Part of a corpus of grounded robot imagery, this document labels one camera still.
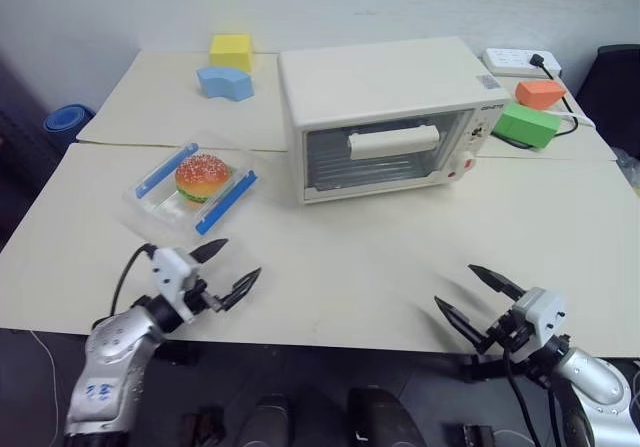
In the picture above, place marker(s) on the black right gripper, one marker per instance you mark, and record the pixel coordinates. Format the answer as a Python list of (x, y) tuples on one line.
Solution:
[(510, 334)]

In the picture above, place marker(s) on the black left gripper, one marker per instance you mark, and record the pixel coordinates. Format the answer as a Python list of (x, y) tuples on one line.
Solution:
[(199, 294)]

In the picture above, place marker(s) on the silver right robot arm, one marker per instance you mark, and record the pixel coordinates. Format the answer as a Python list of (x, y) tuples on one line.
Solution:
[(595, 382)]

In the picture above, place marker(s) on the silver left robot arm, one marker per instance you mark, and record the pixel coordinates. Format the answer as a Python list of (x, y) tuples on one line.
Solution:
[(112, 362)]

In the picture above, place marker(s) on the white toaster oven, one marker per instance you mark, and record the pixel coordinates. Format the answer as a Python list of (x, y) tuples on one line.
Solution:
[(380, 82)]

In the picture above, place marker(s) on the toy hamburger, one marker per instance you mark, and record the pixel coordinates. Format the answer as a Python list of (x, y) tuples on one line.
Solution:
[(202, 174)]

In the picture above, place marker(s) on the clear plastic tray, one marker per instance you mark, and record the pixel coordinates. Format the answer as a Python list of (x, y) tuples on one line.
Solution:
[(150, 207)]

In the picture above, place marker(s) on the dark rounded shape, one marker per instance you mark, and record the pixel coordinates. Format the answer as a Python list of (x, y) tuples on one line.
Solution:
[(267, 422)]

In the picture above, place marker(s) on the green foam block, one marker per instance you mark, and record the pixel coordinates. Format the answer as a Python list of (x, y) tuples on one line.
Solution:
[(525, 124)]

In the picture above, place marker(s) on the blue curved foam block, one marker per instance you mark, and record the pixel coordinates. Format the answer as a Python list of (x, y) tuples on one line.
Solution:
[(222, 82)]

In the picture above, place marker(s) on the crumpled clear plastic bag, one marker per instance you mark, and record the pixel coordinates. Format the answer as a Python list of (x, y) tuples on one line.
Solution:
[(631, 164)]

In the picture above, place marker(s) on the orange foam block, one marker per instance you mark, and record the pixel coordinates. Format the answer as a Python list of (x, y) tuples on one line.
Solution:
[(537, 93)]

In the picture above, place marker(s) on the yellow foam cube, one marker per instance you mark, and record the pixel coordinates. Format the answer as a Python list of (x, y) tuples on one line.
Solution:
[(230, 52)]

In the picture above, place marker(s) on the blue rolled mat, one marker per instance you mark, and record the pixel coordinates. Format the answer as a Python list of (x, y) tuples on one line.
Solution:
[(67, 122)]

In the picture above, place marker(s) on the white power strip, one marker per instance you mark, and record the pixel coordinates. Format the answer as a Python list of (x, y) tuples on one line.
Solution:
[(507, 59)]

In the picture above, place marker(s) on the black chair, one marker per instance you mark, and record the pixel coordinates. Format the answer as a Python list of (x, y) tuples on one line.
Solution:
[(612, 97)]

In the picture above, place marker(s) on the black power plug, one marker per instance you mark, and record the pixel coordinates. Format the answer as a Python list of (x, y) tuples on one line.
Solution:
[(536, 61)]

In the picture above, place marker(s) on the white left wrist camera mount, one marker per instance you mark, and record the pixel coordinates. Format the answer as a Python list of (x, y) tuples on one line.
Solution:
[(170, 269)]

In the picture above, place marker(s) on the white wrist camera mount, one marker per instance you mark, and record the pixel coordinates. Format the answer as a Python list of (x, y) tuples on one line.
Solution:
[(542, 309), (170, 269)]

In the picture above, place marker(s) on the blue tray rail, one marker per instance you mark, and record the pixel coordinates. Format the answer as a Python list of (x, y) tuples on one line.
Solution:
[(165, 171), (227, 201)]

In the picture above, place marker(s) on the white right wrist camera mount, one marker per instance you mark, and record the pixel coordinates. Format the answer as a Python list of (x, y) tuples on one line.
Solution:
[(542, 309)]

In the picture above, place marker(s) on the black table bracket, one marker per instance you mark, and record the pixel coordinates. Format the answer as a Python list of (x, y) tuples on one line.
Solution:
[(482, 368)]

